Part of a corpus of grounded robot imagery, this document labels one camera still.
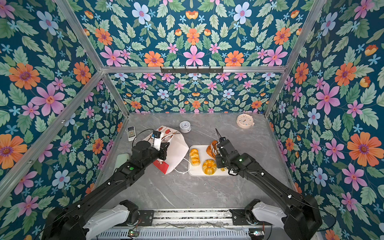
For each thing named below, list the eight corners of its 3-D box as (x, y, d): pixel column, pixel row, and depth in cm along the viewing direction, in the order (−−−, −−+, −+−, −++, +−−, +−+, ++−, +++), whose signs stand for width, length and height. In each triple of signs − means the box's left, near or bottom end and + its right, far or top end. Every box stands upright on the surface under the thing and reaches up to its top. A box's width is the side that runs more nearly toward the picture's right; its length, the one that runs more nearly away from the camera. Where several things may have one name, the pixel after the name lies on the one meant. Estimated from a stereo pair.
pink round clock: (237, 128, 112) (238, 126, 110) (235, 116, 121) (235, 113, 118) (254, 128, 112) (255, 126, 110) (250, 116, 121) (251, 113, 118)
